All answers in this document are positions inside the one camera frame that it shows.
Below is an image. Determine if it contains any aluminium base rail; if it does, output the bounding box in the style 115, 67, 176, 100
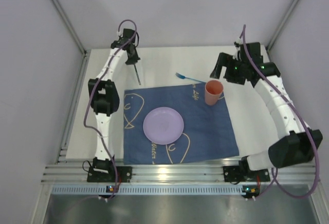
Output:
41, 158, 315, 184

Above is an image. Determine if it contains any perforated cable tray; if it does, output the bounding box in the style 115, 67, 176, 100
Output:
51, 184, 259, 197

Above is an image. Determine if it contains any orange plastic cup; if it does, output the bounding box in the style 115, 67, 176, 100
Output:
205, 80, 224, 106

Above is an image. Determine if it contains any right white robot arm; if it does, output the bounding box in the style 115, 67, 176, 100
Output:
210, 42, 323, 171

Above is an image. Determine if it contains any right aluminium frame post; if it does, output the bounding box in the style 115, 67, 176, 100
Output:
265, 0, 301, 54

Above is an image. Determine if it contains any purple plastic plate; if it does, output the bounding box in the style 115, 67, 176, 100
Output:
143, 107, 184, 145

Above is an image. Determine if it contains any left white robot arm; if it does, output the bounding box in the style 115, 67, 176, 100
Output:
84, 29, 139, 162

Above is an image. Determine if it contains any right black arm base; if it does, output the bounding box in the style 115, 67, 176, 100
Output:
223, 157, 270, 184

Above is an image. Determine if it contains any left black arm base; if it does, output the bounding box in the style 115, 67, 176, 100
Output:
87, 157, 133, 183

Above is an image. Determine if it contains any blue plastic fork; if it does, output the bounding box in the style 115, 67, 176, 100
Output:
175, 72, 204, 83

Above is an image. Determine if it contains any aluminium frame post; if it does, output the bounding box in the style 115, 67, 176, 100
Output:
35, 0, 88, 55
265, 0, 301, 54

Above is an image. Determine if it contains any left aluminium frame post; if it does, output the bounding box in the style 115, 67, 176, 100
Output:
35, 0, 88, 55

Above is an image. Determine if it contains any metal spoon patterned handle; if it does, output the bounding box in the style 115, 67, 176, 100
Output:
134, 64, 141, 86

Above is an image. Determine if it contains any blue fish-print cloth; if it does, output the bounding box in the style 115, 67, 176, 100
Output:
123, 83, 239, 164

